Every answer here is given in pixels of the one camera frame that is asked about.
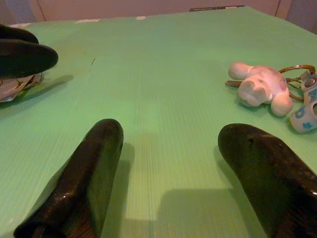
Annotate long white tape piece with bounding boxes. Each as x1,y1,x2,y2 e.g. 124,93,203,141
74,18,101,24

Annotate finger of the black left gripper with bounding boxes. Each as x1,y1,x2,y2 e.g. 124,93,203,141
0,23,39,44
0,39,59,79

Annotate keys with white plush charm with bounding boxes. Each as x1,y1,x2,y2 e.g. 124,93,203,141
224,61,317,134

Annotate keys with grey card tag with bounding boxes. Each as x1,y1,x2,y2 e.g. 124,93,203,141
0,72,46,104

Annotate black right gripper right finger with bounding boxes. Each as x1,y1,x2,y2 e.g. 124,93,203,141
217,123,317,238

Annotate flat black strip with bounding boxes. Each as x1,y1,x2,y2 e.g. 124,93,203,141
189,6,245,13

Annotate green corrugated plastic board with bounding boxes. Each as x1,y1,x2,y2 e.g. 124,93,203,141
0,6,317,238

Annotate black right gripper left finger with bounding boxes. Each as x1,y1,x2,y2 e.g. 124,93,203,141
13,118,124,238

